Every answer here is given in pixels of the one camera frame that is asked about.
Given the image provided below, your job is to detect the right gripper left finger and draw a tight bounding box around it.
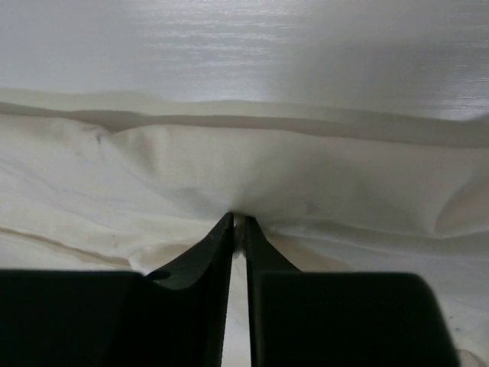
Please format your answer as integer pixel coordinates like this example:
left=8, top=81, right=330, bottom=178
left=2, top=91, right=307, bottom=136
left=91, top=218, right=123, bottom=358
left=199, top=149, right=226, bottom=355
left=1, top=214, right=234, bottom=366

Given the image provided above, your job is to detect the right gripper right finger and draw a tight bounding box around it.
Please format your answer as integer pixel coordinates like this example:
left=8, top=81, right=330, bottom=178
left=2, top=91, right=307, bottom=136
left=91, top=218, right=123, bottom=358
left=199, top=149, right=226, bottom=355
left=243, top=217, right=460, bottom=366

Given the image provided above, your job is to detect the white t shirt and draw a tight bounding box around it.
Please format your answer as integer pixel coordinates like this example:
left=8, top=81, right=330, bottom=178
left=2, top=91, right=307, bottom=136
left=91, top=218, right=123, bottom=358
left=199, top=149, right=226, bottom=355
left=1, top=88, right=488, bottom=366

